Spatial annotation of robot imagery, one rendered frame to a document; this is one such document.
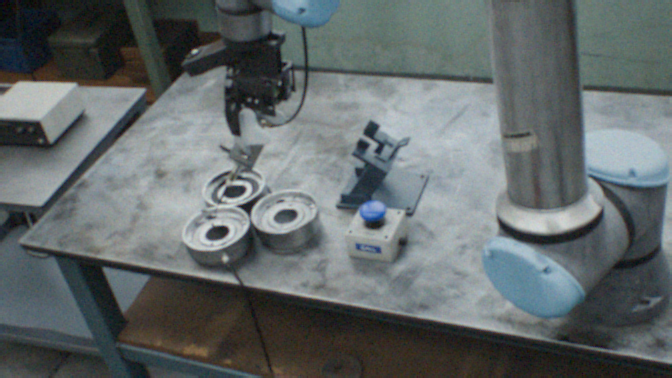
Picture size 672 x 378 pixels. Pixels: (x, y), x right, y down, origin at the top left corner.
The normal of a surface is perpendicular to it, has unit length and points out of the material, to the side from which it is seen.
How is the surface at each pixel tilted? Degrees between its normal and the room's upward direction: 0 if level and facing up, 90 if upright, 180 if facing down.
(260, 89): 91
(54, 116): 90
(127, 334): 0
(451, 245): 0
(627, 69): 90
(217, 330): 0
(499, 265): 98
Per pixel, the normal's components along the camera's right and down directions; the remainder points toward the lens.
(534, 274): -0.65, 0.62
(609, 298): -0.31, 0.36
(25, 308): -0.16, -0.78
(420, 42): -0.38, 0.61
